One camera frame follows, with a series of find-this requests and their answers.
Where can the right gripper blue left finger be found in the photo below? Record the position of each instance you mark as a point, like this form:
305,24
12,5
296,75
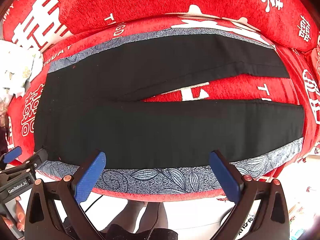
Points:
42,219

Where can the white floral cloth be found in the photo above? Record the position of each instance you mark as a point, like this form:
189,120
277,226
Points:
19,66

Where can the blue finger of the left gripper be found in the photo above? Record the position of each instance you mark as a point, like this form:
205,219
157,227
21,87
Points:
11,155

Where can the person's left hand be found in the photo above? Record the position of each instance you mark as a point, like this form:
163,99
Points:
20,214

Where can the red sofa back cushion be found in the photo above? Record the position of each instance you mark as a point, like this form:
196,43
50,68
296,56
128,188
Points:
42,23

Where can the person's legs in stockings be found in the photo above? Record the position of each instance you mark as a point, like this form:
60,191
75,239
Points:
140,221

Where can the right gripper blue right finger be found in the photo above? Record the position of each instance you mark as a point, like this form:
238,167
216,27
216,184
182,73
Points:
272,218

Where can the black pants with patterned trim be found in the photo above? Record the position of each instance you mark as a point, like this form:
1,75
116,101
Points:
160,114

